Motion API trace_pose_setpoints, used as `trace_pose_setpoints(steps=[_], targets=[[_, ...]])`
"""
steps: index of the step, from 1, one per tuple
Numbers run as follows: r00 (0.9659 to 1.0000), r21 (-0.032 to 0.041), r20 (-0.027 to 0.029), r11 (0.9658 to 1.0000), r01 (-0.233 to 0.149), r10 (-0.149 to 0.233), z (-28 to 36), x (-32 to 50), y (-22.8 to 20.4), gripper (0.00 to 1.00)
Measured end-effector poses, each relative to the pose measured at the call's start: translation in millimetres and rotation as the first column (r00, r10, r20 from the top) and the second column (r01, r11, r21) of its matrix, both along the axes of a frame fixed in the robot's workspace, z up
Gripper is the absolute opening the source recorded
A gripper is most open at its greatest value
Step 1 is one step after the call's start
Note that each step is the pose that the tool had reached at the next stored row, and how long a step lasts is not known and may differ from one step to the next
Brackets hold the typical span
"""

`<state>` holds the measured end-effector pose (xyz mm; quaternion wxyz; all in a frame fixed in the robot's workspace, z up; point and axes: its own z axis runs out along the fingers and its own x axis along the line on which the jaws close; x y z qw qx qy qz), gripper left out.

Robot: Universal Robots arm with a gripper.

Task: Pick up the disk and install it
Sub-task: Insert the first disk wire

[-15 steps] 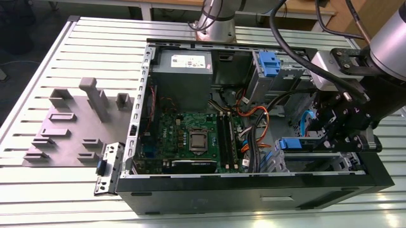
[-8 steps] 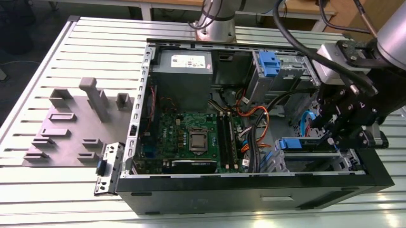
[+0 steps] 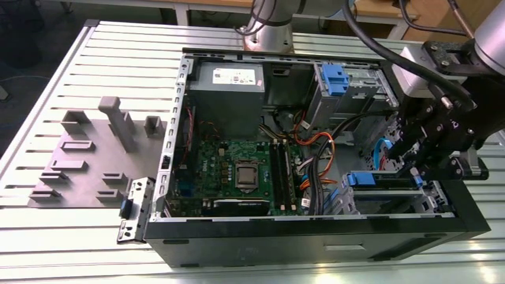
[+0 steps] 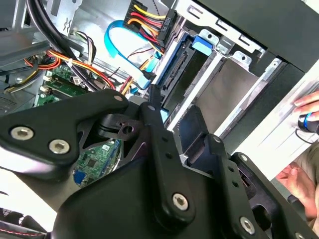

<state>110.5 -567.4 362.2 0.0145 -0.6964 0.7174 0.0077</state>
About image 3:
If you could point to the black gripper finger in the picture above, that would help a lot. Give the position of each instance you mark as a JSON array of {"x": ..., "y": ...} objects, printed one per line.
[
  {"x": 434, "y": 165},
  {"x": 411, "y": 130}
]

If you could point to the hard disk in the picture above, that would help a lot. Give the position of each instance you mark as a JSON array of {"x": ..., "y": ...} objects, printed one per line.
[{"x": 362, "y": 180}]

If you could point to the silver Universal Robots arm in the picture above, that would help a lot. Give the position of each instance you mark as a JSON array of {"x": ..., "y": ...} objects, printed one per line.
[{"x": 272, "y": 38}]

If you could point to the metal disk bay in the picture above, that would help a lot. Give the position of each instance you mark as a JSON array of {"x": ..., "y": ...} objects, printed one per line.
[{"x": 387, "y": 193}]

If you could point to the metal optical drive cage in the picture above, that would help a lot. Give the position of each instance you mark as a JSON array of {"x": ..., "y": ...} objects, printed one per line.
[{"x": 355, "y": 97}]

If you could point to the blue drive bay latch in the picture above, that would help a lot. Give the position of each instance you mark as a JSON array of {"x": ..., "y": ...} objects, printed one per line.
[{"x": 335, "y": 80}]

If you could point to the black RAM stick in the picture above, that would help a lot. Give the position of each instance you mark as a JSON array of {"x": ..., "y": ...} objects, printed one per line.
[{"x": 290, "y": 174}]

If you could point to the brown wooden cabinet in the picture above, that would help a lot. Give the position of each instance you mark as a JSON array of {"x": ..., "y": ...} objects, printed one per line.
[{"x": 434, "y": 14}]

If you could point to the silver CPU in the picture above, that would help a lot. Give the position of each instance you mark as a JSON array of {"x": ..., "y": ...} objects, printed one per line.
[{"x": 247, "y": 175}]

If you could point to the grey power supply unit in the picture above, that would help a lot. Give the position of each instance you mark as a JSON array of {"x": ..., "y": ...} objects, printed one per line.
[{"x": 225, "y": 109}]

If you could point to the black open PC case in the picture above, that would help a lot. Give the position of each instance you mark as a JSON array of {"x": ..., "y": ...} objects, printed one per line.
[{"x": 276, "y": 245}]

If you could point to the green motherboard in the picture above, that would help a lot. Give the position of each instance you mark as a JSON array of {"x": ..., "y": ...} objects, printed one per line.
[{"x": 214, "y": 159}]

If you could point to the black graphics card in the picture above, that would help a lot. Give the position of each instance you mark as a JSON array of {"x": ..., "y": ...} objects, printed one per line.
[{"x": 237, "y": 207}]

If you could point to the grey parts rack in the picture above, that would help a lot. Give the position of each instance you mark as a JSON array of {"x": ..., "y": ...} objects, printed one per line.
[{"x": 83, "y": 186}]

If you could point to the small wrist camera mount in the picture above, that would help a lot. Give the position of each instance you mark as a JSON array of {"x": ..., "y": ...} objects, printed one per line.
[{"x": 474, "y": 168}]

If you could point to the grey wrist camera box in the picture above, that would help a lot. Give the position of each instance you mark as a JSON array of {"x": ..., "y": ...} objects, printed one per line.
[{"x": 411, "y": 71}]

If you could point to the wooden desk white frame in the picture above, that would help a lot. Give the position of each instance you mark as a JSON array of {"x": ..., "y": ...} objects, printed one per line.
[{"x": 379, "y": 13}]

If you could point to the metal expansion slot bracket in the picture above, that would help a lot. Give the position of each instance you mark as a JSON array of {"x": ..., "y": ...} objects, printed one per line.
[{"x": 138, "y": 189}]

